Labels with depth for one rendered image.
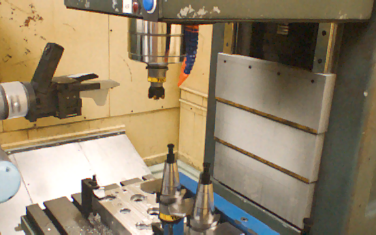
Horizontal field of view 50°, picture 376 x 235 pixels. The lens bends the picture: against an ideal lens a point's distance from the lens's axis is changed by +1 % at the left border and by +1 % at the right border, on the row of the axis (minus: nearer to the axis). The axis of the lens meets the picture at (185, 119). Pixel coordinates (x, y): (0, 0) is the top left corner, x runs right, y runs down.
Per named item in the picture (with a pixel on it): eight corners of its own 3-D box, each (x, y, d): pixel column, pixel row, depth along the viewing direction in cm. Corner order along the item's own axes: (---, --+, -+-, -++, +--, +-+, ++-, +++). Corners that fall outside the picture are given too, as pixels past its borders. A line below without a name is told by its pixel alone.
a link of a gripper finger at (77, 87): (98, 87, 94) (60, 88, 91) (98, 79, 93) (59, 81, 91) (101, 91, 90) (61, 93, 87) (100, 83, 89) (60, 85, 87)
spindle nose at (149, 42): (198, 62, 104) (201, 15, 101) (143, 65, 96) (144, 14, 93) (168, 53, 117) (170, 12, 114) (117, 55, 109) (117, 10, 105)
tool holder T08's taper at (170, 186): (185, 192, 82) (185, 162, 80) (166, 198, 80) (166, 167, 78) (174, 183, 86) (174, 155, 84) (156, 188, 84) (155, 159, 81)
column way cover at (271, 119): (302, 232, 129) (326, 75, 114) (208, 177, 165) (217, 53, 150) (311, 228, 132) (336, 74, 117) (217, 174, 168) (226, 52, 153)
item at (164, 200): (190, 203, 83) (190, 193, 82) (165, 212, 80) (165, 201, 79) (175, 190, 88) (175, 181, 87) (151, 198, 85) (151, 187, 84)
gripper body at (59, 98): (70, 107, 98) (19, 116, 90) (68, 72, 95) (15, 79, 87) (85, 115, 92) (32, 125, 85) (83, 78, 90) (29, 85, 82)
